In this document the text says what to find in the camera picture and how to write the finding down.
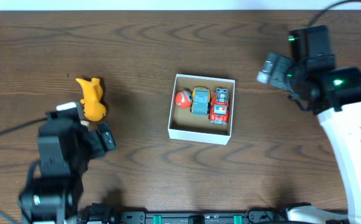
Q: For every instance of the red fire truck toy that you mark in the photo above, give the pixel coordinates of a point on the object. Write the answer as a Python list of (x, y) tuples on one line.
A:
[(219, 106)]

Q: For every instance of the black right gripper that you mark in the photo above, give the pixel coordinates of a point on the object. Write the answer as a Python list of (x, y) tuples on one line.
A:
[(281, 80)]

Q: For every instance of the white cardboard box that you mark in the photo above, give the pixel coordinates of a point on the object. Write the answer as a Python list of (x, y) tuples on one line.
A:
[(183, 125)]

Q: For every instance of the grey yellow dump truck toy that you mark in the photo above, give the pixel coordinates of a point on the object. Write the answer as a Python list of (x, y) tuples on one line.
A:
[(201, 101)]

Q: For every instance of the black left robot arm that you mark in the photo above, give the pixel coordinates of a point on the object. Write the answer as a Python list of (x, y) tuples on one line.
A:
[(54, 182)]

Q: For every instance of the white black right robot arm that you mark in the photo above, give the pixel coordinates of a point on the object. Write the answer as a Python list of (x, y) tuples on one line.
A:
[(334, 97)]

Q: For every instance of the red ball toy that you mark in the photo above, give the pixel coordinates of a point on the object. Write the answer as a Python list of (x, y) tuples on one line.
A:
[(183, 99)]

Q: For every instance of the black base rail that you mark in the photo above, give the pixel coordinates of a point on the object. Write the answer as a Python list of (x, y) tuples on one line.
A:
[(100, 213)]

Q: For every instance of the yellow round rattle toy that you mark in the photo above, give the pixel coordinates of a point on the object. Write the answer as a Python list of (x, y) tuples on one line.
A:
[(85, 123)]

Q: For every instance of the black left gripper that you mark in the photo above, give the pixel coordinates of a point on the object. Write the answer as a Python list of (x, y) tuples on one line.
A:
[(83, 131)]

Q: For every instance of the orange rubber animal toy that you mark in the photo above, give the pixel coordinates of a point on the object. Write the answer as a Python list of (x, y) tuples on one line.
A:
[(93, 109)]

